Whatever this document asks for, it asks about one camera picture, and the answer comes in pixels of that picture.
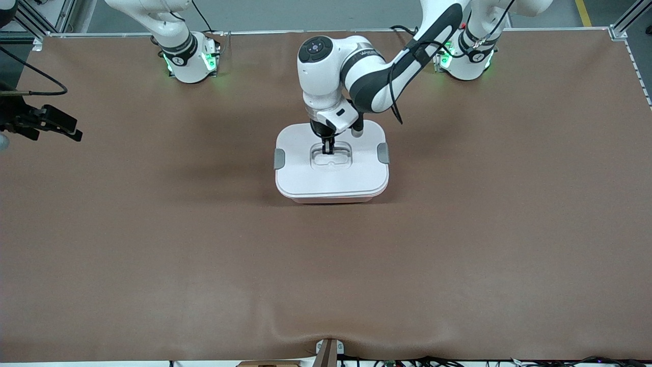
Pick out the white lid with grey latches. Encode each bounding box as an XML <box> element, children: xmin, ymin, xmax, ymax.
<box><xmin>274</xmin><ymin>121</ymin><xmax>391</xmax><ymax>199</ymax></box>

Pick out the pale pink plastic box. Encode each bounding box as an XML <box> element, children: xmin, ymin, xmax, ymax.
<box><xmin>279</xmin><ymin>191</ymin><xmax>387</xmax><ymax>204</ymax></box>

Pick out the brown table mat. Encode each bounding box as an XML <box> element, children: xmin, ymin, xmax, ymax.
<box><xmin>0</xmin><ymin>30</ymin><xmax>652</xmax><ymax>363</ymax></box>

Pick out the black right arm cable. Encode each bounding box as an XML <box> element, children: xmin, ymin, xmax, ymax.
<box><xmin>0</xmin><ymin>47</ymin><xmax>68</xmax><ymax>97</ymax></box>

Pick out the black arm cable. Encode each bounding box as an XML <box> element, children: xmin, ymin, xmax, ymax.
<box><xmin>0</xmin><ymin>47</ymin><xmax>68</xmax><ymax>97</ymax></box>
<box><xmin>387</xmin><ymin>0</ymin><xmax>515</xmax><ymax>125</ymax></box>

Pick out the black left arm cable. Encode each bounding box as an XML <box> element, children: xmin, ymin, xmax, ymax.
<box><xmin>387</xmin><ymin>0</ymin><xmax>515</xmax><ymax>125</ymax></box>

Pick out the aluminium frame with diagonal struts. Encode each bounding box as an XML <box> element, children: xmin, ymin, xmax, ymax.
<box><xmin>0</xmin><ymin>0</ymin><xmax>77</xmax><ymax>35</ymax></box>

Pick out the black left base cable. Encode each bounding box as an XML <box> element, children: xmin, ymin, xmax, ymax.
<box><xmin>390</xmin><ymin>24</ymin><xmax>423</xmax><ymax>44</ymax></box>

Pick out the black base cable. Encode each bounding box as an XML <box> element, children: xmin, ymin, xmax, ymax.
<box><xmin>191</xmin><ymin>0</ymin><xmax>214</xmax><ymax>34</ymax></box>
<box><xmin>390</xmin><ymin>24</ymin><xmax>423</xmax><ymax>44</ymax></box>

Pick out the black right base cable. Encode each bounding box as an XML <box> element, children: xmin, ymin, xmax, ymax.
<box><xmin>191</xmin><ymin>0</ymin><xmax>214</xmax><ymax>34</ymax></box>

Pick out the aluminium corner frame post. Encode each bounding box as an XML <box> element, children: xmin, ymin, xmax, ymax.
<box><xmin>610</xmin><ymin>0</ymin><xmax>652</xmax><ymax>40</ymax></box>

